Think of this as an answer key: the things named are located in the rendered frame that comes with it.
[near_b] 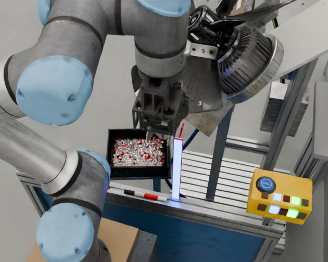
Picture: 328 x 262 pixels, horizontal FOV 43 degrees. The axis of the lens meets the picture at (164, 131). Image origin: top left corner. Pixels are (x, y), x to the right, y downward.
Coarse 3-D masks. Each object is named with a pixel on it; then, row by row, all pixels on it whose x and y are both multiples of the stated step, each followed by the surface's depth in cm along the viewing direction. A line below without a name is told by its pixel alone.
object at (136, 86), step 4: (132, 68) 156; (136, 68) 153; (132, 72) 155; (136, 72) 153; (132, 76) 154; (136, 76) 152; (132, 80) 154; (136, 80) 152; (140, 80) 150; (132, 84) 154; (136, 84) 152; (140, 84) 150; (136, 88) 152; (136, 96) 151
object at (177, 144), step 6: (174, 144) 109; (180, 144) 109; (174, 150) 112; (180, 150) 111; (174, 156) 114; (180, 156) 114; (174, 162) 117; (180, 162) 116; (174, 168) 119; (180, 168) 118; (174, 174) 122; (174, 180) 125; (174, 186) 127; (174, 192) 131; (174, 198) 134
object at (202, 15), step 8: (200, 8) 132; (208, 8) 129; (192, 16) 134; (200, 16) 129; (216, 16) 130; (192, 24) 130; (200, 24) 127; (208, 24) 127; (192, 32) 128; (200, 32) 128; (208, 32) 128; (216, 32) 129; (224, 32) 132; (232, 32) 131; (192, 40) 131; (200, 40) 130; (208, 40) 130; (216, 40) 131; (224, 40) 131; (232, 40) 130; (224, 48) 130
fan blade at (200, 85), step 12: (192, 60) 126; (204, 60) 125; (216, 60) 126; (192, 72) 122; (204, 72) 122; (216, 72) 122; (192, 84) 119; (204, 84) 119; (216, 84) 118; (192, 96) 116; (204, 96) 115; (216, 96) 115; (192, 108) 113; (204, 108) 112; (216, 108) 111
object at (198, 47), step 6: (192, 48) 130; (198, 48) 130; (204, 48) 130; (210, 48) 130; (216, 48) 130; (192, 54) 128; (198, 54) 128; (204, 54) 128; (210, 54) 128; (216, 54) 128
